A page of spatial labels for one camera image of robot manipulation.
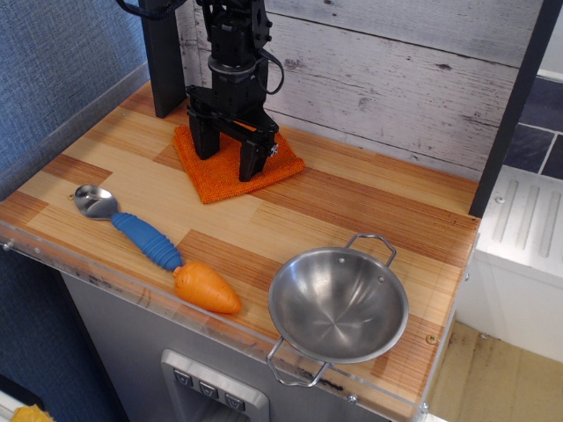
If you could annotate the dark right vertical post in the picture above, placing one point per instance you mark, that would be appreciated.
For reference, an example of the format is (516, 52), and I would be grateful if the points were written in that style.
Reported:
(535, 51)

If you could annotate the steel colander bowl with handles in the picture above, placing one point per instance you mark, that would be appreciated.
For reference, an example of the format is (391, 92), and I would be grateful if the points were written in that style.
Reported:
(336, 305)

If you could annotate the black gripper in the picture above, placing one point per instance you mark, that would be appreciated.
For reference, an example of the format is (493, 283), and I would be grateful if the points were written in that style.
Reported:
(234, 105)

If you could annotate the orange plastic toy carrot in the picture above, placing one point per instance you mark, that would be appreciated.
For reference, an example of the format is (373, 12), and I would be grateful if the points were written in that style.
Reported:
(201, 285)

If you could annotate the white ribbed side cabinet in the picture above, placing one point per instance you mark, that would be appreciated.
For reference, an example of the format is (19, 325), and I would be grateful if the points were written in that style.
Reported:
(513, 282)

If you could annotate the orange towel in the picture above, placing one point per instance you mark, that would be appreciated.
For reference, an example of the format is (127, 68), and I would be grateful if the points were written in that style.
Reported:
(216, 178)

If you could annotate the dark vertical post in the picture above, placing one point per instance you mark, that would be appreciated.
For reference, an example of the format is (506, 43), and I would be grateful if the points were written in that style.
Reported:
(535, 51)
(164, 61)

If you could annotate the silver dispenser panel with buttons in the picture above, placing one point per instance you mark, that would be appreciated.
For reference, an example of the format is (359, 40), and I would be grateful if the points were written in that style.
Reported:
(201, 393)

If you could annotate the dark left vertical post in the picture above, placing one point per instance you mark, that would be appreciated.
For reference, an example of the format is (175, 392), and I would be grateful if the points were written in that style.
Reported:
(164, 61)

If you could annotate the spoon with blue handle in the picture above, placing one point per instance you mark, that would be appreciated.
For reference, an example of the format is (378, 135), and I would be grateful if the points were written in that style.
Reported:
(97, 203)

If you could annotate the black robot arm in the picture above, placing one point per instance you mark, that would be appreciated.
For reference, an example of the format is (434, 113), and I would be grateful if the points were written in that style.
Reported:
(238, 32)

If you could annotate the yellow object at corner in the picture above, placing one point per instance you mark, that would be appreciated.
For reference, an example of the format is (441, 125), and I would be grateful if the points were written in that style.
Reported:
(30, 414)

